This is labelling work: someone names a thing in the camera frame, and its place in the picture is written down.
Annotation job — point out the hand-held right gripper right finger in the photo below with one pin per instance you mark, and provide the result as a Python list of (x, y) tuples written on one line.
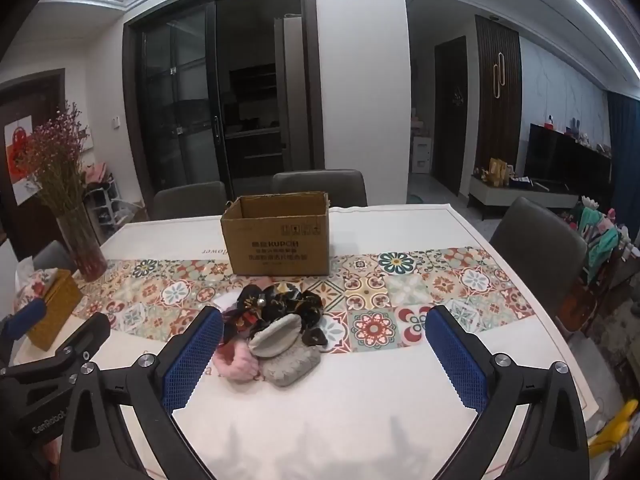
[(457, 360)]

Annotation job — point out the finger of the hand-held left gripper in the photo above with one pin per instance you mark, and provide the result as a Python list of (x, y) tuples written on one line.
[(25, 317), (85, 337)]

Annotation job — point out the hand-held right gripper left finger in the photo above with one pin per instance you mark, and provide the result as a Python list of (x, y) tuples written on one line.
[(195, 360)]

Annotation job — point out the pink fluffy headband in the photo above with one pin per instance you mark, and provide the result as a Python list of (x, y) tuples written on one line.
[(240, 365)]

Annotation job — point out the cardboard box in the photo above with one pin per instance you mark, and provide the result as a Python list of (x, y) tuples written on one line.
[(275, 250)]

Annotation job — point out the white soft cloth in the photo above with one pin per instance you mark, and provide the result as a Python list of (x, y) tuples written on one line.
[(225, 302)]

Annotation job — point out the woven yellow tissue box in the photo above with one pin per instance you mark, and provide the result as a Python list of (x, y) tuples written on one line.
[(55, 310)]

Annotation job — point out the dark striped hair band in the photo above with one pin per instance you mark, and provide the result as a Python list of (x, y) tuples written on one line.
[(234, 327)]

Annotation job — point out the tile pattern tablecloth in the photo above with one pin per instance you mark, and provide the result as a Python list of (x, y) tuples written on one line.
[(400, 330)]

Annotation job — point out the grey upholstered dining chair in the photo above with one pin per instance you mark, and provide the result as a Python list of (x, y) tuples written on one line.
[(190, 200), (320, 187), (537, 250), (55, 257)]

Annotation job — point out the black scrunchie with gold beads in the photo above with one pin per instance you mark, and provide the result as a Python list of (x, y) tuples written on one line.
[(250, 300)]

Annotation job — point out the glass vase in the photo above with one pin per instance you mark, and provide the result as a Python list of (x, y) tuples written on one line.
[(82, 250)]

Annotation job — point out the grey knitted pouch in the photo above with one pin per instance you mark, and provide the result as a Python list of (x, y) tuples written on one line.
[(292, 365)]

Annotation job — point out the pile of hair scrunchies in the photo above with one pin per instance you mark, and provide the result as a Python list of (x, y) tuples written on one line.
[(300, 305)]

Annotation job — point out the small dark brown scrunchie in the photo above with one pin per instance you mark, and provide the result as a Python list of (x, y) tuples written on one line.
[(315, 337)]

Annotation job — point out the white shoe rack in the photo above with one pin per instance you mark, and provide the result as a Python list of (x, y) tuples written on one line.
[(102, 205)]

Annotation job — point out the dried pink flower bouquet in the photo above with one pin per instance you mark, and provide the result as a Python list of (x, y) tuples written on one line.
[(55, 160)]

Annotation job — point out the pink hat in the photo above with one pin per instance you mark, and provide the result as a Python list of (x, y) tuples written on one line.
[(97, 172)]

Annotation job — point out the white and red door poster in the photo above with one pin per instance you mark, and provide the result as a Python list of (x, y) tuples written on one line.
[(20, 150)]

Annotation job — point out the yellow plastic toy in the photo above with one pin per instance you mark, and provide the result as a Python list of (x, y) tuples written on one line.
[(617, 425)]

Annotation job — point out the white television cabinet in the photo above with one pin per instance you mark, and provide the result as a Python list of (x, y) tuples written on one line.
[(510, 195)]

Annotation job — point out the pile of colourful clothes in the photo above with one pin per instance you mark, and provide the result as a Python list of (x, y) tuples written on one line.
[(595, 232)]

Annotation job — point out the yellow paper bags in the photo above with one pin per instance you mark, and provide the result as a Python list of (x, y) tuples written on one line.
[(496, 170)]

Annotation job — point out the black television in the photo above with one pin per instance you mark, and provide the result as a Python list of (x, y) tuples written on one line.
[(565, 160)]

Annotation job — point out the dark framed sliding glass door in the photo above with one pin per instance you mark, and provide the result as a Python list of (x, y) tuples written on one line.
[(170, 110)]

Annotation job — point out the dark hallway door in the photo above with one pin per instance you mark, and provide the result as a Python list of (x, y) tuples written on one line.
[(450, 110)]

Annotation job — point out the grey plush bunny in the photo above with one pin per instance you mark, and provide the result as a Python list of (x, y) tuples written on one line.
[(575, 128)]

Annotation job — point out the blue curtain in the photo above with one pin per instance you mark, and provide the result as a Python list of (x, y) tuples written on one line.
[(625, 150)]

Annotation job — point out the ceiling light strip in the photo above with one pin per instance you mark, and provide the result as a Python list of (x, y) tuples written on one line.
[(590, 6)]

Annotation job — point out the dark slatted wall panel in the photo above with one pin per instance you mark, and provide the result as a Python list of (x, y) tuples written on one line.
[(485, 110)]

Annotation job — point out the gold loop wall lamp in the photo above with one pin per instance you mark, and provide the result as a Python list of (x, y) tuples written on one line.
[(498, 75)]

